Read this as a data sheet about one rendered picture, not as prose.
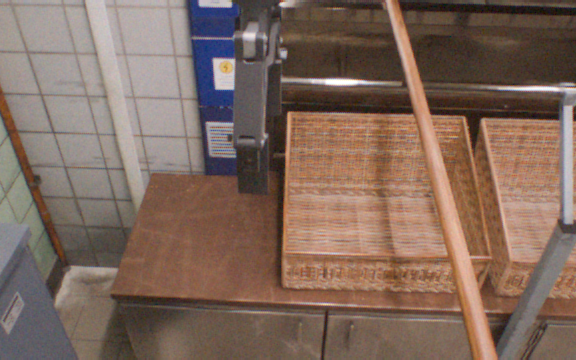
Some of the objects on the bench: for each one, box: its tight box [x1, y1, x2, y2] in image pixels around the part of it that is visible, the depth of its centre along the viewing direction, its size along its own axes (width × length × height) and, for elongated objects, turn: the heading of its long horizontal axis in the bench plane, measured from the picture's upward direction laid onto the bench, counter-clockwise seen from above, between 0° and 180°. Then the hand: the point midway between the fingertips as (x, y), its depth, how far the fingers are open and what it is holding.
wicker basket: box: [279, 111, 493, 293], centre depth 162 cm, size 49×56×28 cm
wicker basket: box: [473, 117, 576, 300], centre depth 159 cm, size 49×56×28 cm
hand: (261, 141), depth 59 cm, fingers open, 13 cm apart
